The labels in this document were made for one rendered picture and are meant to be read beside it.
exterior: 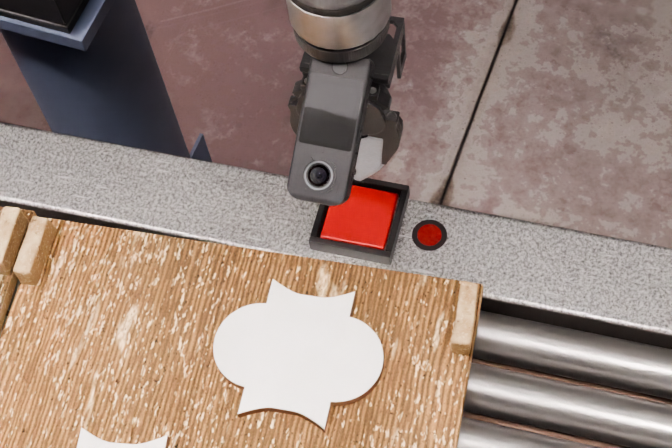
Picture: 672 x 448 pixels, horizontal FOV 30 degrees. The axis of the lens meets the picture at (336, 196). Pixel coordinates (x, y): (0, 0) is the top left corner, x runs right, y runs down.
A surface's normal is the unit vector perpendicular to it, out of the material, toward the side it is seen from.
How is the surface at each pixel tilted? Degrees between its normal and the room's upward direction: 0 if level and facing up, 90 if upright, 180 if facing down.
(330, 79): 31
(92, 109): 90
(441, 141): 1
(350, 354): 0
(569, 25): 0
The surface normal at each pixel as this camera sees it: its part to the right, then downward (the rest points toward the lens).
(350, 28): 0.22, 0.83
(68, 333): -0.08, -0.50
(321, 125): -0.14, 0.02
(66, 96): -0.12, 0.87
